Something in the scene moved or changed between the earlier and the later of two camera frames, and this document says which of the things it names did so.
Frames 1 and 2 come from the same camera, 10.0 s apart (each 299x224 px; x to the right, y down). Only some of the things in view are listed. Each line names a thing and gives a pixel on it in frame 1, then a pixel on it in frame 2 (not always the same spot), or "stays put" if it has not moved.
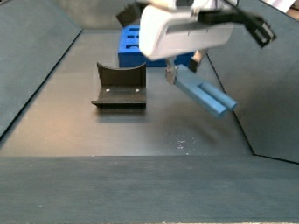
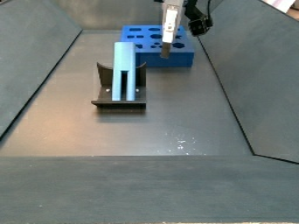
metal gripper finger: [171, 70] to [173, 10]
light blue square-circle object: [206, 94] to [125, 63]
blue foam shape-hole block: [133, 55] stays put
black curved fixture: [122, 87] stays put
